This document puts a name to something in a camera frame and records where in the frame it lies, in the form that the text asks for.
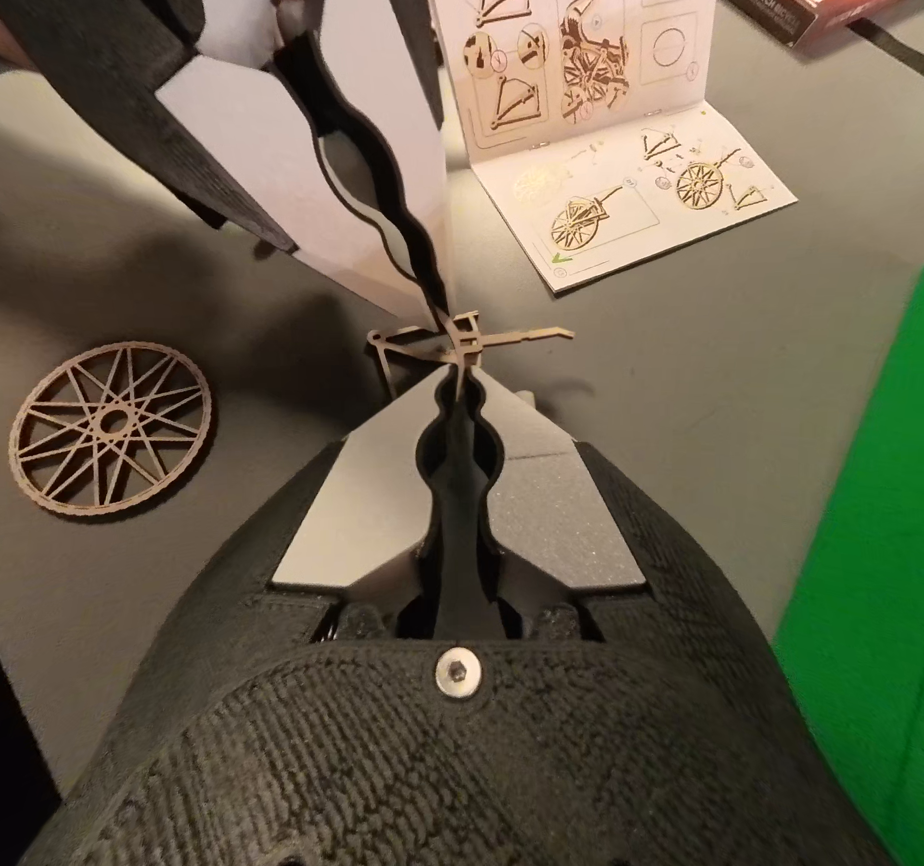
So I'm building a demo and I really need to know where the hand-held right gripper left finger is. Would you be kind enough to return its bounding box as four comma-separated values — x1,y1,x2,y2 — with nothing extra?
269,367,459,618

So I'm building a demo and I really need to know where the long wooden stick part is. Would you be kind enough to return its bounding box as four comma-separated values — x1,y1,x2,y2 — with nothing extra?
433,310,575,369

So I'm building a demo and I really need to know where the white instruction booklet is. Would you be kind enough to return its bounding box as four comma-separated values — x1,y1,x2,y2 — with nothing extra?
419,0,798,294

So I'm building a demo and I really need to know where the black strap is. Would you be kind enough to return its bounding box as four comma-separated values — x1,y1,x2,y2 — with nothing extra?
848,18,924,76

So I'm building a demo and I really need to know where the wooden spoked wheel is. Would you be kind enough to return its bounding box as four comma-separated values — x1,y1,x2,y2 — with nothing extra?
9,341,214,517

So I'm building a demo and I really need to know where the triangular wooden frame part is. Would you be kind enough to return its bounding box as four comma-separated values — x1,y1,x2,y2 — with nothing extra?
367,328,452,405

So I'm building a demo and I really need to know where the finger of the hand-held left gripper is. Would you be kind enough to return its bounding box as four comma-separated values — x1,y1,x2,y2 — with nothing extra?
316,0,453,323
155,0,446,320

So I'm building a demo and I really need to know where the green plastic bin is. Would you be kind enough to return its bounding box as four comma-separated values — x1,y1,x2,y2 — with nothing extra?
772,296,924,866

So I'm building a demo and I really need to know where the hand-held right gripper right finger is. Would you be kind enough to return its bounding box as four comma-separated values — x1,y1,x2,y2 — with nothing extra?
462,367,648,622

